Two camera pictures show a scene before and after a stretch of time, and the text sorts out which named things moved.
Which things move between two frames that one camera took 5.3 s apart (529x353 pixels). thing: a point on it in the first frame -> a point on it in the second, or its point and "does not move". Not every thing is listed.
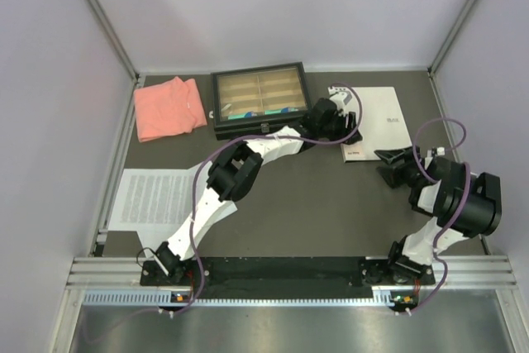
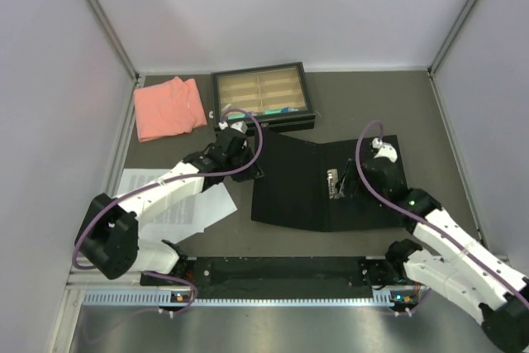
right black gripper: [393, 174] -> [350, 174]
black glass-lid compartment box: [247, 102] does not move
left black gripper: [350, 126] -> [250, 174]
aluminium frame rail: [101, 16] does not move
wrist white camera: [345, 97] -> [240, 126]
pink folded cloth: [171, 107] does not move
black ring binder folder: [381, 124] -> [294, 183]
